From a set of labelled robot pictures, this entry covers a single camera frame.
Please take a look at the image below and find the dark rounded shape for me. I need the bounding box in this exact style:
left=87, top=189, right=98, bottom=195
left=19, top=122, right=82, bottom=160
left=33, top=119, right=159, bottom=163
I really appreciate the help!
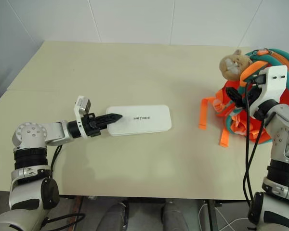
left=103, top=201, right=131, bottom=231
left=161, top=200, right=191, bottom=231

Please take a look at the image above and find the black table leg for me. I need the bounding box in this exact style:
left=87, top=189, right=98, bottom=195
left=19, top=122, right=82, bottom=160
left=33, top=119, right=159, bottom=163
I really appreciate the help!
left=206, top=199, right=223, bottom=231

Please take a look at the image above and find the orange and teal backpack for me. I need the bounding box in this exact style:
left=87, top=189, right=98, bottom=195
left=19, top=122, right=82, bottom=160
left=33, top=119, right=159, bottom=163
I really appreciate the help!
left=198, top=48, right=289, bottom=148

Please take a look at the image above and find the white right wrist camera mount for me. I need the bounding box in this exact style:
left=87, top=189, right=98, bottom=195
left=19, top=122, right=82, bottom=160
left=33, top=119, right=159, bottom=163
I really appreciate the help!
left=251, top=65, right=289, bottom=112

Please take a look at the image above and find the white box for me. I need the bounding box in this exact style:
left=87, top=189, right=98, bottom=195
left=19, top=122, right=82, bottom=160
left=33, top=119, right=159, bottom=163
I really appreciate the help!
left=105, top=103, right=172, bottom=137

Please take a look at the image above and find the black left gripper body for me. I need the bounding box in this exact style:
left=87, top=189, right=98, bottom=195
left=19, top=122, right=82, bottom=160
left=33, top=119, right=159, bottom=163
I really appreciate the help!
left=82, top=112, right=105, bottom=138

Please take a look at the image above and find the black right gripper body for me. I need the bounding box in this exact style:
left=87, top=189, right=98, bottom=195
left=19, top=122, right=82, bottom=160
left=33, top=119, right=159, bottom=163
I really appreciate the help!
left=248, top=84, right=264, bottom=103

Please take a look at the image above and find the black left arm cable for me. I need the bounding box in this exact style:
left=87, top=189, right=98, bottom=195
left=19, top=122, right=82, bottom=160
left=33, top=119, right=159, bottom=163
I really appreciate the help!
left=40, top=143, right=86, bottom=229

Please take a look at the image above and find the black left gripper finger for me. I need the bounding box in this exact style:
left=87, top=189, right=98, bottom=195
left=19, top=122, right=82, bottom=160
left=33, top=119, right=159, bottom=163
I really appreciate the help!
left=96, top=113, right=123, bottom=121
left=97, top=117, right=122, bottom=127

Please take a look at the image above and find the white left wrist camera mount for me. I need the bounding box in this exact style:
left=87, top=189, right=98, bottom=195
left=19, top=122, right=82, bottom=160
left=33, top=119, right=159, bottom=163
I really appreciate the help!
left=73, top=95, right=92, bottom=140

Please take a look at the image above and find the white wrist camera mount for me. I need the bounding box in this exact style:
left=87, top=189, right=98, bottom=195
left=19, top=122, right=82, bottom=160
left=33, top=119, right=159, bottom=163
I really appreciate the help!
left=73, top=95, right=92, bottom=140
left=251, top=65, right=289, bottom=112

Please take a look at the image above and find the thin white cable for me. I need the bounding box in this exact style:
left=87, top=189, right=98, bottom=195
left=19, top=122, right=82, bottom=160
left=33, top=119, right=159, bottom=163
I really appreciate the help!
left=199, top=204, right=249, bottom=231

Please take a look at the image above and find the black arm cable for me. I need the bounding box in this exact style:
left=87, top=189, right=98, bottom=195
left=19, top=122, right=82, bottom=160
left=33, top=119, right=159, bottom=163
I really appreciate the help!
left=241, top=74, right=267, bottom=210
left=40, top=143, right=86, bottom=229

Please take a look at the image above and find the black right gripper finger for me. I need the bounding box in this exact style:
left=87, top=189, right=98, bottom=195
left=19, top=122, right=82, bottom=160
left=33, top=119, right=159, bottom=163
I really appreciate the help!
left=226, top=87, right=244, bottom=108

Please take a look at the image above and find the tan plush toy charm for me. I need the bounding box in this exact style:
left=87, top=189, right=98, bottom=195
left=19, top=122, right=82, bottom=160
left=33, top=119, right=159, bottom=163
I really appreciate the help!
left=218, top=49, right=254, bottom=81

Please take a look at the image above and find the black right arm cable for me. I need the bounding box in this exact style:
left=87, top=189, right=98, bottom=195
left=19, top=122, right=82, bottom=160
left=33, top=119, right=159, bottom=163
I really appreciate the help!
left=241, top=74, right=267, bottom=210

